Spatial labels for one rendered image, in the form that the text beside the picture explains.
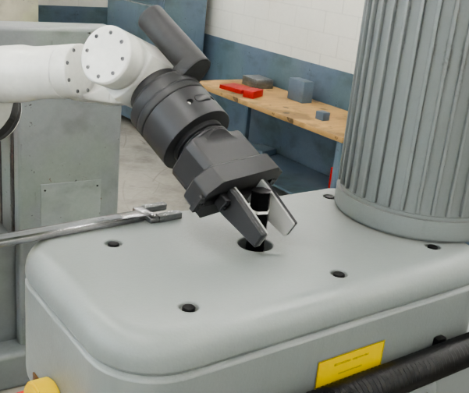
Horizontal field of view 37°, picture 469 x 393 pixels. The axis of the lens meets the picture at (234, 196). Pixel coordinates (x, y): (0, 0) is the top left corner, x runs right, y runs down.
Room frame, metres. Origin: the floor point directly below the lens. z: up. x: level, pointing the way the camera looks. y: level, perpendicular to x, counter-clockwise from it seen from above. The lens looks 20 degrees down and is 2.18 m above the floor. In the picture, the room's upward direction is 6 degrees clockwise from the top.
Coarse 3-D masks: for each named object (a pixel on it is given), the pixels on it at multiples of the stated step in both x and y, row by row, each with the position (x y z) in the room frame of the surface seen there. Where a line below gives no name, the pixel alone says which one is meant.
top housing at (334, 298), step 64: (320, 192) 0.87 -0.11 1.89; (64, 256) 0.61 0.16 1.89; (128, 256) 0.62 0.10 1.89; (192, 256) 0.63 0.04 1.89; (256, 256) 0.65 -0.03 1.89; (320, 256) 0.67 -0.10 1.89; (384, 256) 0.68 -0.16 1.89; (448, 256) 0.70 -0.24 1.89; (64, 320) 0.53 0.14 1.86; (128, 320) 0.50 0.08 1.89; (192, 320) 0.51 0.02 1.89; (256, 320) 0.53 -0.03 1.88; (320, 320) 0.57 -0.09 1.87; (384, 320) 0.62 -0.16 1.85; (448, 320) 0.68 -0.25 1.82; (64, 384) 0.53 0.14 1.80; (128, 384) 0.47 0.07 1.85; (192, 384) 0.48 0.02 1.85; (256, 384) 0.52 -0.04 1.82; (320, 384) 0.57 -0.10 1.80
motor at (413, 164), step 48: (384, 0) 0.79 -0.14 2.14; (432, 0) 0.75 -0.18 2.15; (384, 48) 0.78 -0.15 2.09; (432, 48) 0.74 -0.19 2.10; (384, 96) 0.77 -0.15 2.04; (432, 96) 0.74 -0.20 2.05; (384, 144) 0.76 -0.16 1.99; (432, 144) 0.74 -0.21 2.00; (336, 192) 0.83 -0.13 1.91; (384, 192) 0.76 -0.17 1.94; (432, 192) 0.74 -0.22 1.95; (432, 240) 0.74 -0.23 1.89
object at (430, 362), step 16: (464, 336) 0.68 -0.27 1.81; (416, 352) 0.63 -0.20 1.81; (432, 352) 0.64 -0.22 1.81; (448, 352) 0.64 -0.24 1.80; (464, 352) 0.65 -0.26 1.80; (384, 368) 0.60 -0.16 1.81; (400, 368) 0.60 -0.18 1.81; (416, 368) 0.61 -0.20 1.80; (432, 368) 0.62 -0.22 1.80; (448, 368) 0.63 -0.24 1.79; (464, 368) 0.65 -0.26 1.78; (336, 384) 0.56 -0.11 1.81; (352, 384) 0.56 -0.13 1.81; (368, 384) 0.57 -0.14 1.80; (384, 384) 0.58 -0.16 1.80; (400, 384) 0.59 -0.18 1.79; (416, 384) 0.60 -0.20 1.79
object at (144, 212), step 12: (144, 204) 0.75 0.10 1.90; (156, 204) 0.75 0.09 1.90; (108, 216) 0.70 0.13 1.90; (120, 216) 0.70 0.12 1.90; (132, 216) 0.71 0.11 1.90; (144, 216) 0.71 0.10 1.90; (156, 216) 0.71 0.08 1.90; (168, 216) 0.72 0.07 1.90; (180, 216) 0.73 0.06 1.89; (36, 228) 0.65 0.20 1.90; (48, 228) 0.65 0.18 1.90; (60, 228) 0.65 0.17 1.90; (72, 228) 0.66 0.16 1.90; (84, 228) 0.67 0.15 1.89; (96, 228) 0.67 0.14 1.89; (0, 240) 0.61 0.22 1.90; (12, 240) 0.62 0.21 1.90; (24, 240) 0.62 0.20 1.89; (36, 240) 0.63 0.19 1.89
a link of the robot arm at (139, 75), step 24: (144, 24) 0.81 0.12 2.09; (168, 24) 0.80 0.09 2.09; (96, 48) 0.76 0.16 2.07; (120, 48) 0.75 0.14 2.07; (144, 48) 0.77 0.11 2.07; (168, 48) 0.78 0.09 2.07; (192, 48) 0.77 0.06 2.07; (96, 72) 0.75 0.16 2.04; (120, 72) 0.74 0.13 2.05; (144, 72) 0.76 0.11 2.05; (168, 72) 0.77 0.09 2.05; (192, 72) 0.77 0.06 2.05; (120, 96) 0.76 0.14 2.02; (144, 96) 0.74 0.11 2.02; (144, 120) 0.73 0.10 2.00
